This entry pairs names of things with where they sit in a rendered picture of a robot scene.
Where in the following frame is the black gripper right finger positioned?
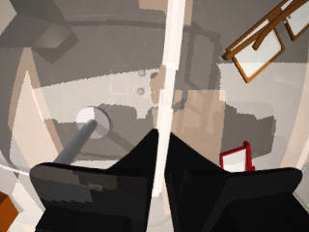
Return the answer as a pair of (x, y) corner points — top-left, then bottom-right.
(163, 132), (302, 232)

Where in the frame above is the grey cylinder on round base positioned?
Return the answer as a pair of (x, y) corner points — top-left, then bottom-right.
(53, 105), (111, 165)

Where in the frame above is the grey flat panel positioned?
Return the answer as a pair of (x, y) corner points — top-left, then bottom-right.
(293, 193), (309, 214)

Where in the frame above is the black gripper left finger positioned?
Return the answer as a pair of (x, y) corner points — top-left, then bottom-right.
(28, 129), (158, 232)

